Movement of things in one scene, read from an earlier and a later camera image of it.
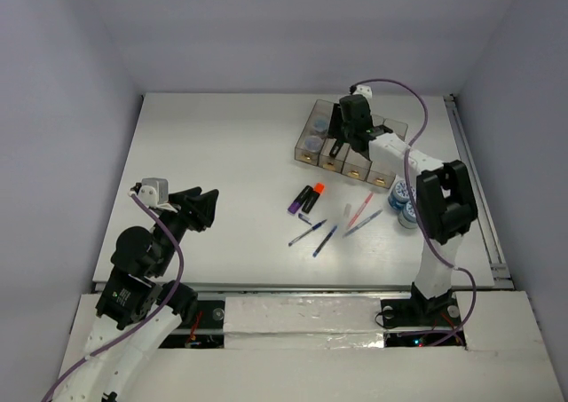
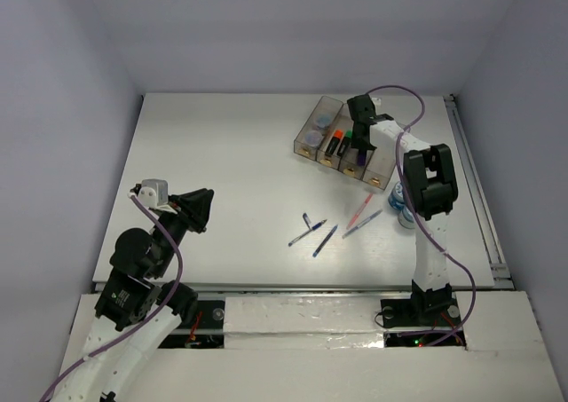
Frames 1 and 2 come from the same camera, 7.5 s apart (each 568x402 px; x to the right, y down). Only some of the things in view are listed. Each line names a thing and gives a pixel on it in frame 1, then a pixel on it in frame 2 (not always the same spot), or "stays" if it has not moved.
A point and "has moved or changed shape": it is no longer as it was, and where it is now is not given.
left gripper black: (186, 209) stays
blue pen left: (305, 232) stays
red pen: (360, 210) stays
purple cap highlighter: (299, 200) → (361, 157)
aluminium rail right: (501, 280) stays
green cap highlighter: (336, 147) has moved or changed shape
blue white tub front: (406, 216) stays
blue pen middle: (330, 234) stays
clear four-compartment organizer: (315, 145) stays
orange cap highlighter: (318, 190) has moved or changed shape
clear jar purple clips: (313, 144) has moved or changed shape
